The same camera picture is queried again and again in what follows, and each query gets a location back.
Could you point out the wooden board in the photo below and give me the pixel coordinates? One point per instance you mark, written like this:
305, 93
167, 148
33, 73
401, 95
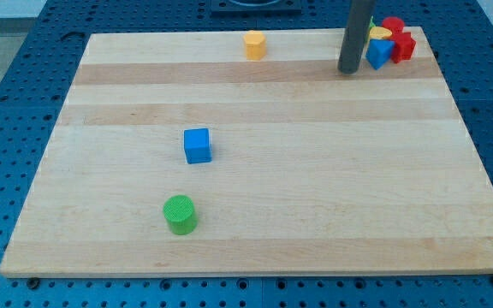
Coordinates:
312, 173

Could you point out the red cylinder block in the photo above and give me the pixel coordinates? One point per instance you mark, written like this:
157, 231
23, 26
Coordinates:
394, 24

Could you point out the green block behind rod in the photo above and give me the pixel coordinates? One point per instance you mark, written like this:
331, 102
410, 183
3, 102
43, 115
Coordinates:
370, 26

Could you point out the blue cube block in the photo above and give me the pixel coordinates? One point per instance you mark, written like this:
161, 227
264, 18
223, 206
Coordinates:
197, 145

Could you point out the yellow hexagon block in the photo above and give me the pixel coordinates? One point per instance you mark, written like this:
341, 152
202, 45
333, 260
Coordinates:
254, 45

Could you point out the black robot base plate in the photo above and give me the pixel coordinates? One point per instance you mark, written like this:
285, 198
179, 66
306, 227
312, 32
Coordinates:
228, 7

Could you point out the yellow heart block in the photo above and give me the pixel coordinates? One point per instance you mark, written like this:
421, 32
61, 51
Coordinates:
380, 33

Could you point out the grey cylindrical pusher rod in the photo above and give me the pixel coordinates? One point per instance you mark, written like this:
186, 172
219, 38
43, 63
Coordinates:
356, 32

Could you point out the blue triangle block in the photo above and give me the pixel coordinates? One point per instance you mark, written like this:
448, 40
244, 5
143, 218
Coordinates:
379, 52

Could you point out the green cylinder block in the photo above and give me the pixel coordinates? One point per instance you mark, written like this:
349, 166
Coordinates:
180, 214

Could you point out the red star block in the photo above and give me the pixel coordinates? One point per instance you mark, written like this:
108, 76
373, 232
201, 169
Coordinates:
403, 48

